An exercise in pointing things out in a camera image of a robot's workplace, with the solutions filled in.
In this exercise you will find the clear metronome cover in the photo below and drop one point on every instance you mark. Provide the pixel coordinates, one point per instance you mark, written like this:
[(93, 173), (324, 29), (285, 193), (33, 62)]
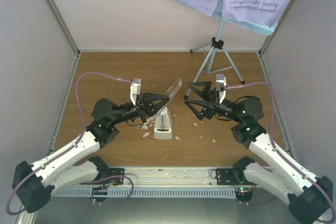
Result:
[(173, 89)]

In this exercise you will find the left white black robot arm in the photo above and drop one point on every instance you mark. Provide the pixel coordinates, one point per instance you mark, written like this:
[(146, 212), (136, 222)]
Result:
[(34, 184)]

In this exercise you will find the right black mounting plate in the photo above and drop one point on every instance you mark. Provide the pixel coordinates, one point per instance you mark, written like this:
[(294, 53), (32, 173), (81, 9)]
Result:
[(225, 177)]

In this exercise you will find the light blue music stand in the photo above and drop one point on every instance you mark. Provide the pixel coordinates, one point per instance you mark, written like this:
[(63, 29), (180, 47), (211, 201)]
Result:
[(216, 44)]

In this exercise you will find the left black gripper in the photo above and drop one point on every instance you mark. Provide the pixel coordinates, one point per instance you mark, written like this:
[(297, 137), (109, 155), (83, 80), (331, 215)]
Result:
[(150, 108)]

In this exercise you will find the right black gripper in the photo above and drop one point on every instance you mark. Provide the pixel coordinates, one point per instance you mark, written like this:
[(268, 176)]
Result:
[(209, 108)]

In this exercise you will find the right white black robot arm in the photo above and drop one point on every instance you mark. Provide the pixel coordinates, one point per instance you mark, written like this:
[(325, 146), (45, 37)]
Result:
[(306, 195)]

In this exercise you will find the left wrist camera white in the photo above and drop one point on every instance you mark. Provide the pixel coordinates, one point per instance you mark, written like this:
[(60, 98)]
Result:
[(135, 90)]

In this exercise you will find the grey cable duct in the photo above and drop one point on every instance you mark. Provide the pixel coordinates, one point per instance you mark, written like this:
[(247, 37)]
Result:
[(119, 192)]

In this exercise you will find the white metronome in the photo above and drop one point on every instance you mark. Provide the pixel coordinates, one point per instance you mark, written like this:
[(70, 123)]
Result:
[(163, 125)]

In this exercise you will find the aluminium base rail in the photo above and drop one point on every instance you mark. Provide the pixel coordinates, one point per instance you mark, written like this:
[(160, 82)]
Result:
[(162, 177)]

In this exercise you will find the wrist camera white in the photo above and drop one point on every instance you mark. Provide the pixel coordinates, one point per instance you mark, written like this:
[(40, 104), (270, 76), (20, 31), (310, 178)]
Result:
[(135, 90), (221, 85)]

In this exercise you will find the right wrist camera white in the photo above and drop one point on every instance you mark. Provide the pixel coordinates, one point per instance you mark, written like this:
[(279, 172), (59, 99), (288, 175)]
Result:
[(221, 85)]

